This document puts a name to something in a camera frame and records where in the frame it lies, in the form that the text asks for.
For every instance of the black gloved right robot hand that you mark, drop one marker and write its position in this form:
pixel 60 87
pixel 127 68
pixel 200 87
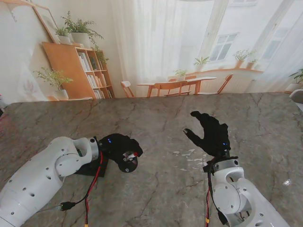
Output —
pixel 213 137

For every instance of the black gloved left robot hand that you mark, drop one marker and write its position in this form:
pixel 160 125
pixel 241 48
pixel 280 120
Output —
pixel 118 144

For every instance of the white marker red cap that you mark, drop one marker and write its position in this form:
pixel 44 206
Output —
pixel 131 155

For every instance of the black mesh pen cup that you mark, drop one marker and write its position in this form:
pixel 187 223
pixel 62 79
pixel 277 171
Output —
pixel 127 167

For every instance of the black mesh desk organizer tray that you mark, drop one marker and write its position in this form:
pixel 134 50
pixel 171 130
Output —
pixel 101 170

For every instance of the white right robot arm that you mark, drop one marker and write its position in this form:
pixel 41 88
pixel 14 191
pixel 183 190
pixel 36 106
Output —
pixel 236 196

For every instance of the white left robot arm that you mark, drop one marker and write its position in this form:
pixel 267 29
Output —
pixel 40 175

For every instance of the printed room scene backdrop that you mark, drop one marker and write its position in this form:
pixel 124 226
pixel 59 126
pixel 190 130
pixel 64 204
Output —
pixel 154 35

